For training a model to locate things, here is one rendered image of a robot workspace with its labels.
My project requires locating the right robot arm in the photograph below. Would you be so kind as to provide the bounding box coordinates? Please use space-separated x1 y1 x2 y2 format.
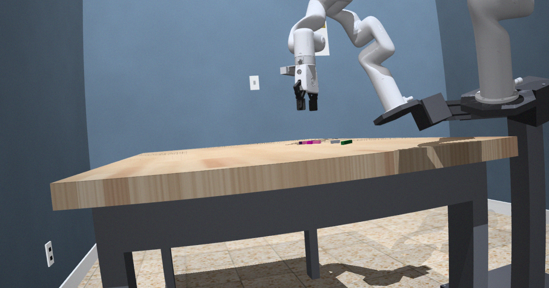
280 0 413 112

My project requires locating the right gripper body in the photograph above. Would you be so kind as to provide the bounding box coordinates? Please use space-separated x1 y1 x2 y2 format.
295 64 319 94

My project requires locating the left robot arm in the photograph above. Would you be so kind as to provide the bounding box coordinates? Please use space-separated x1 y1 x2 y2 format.
467 0 534 104

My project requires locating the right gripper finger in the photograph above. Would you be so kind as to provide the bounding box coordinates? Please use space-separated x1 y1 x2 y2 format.
293 80 306 110
307 93 318 111

